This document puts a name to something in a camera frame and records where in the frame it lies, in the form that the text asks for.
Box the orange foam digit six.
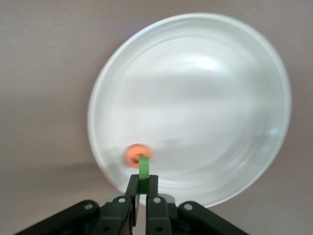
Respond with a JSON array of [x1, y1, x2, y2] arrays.
[[125, 144, 154, 169]]

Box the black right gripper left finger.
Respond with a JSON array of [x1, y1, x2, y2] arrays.
[[14, 174, 140, 235]]

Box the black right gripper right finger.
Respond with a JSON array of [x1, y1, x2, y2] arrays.
[[146, 174, 250, 235]]

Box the beige brown plate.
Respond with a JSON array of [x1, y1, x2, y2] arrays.
[[87, 12, 292, 209]]

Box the brown table cover sheet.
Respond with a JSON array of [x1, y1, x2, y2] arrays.
[[0, 0, 313, 235]]

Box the green foam letter l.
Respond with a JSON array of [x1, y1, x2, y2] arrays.
[[135, 156, 150, 196]]

